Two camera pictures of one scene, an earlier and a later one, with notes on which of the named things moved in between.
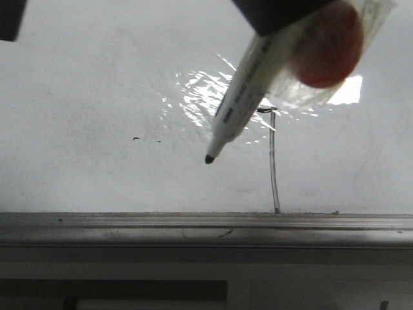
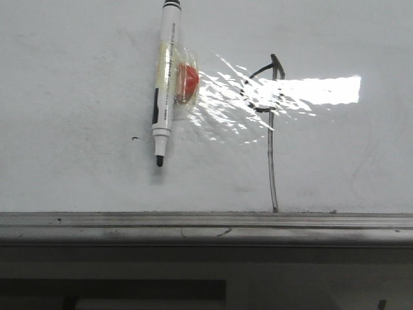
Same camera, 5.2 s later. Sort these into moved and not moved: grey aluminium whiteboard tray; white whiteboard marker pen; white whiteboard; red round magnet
Moved: white whiteboard marker pen; red round magnet
Not moved: white whiteboard; grey aluminium whiteboard tray
